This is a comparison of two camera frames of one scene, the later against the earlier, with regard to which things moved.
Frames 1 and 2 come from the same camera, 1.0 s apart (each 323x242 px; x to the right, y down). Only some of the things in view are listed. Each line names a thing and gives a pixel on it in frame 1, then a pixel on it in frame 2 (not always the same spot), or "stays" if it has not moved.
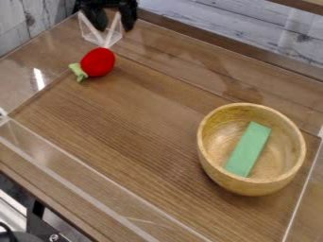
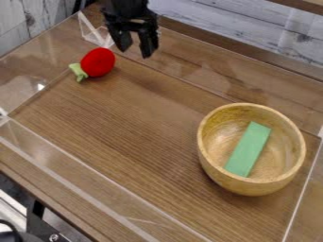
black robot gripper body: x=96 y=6 → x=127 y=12
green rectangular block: x=246 y=151 stays
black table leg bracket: x=39 y=227 stays
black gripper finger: x=128 y=15 → x=148 y=41
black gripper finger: x=98 y=17 → x=123 y=38
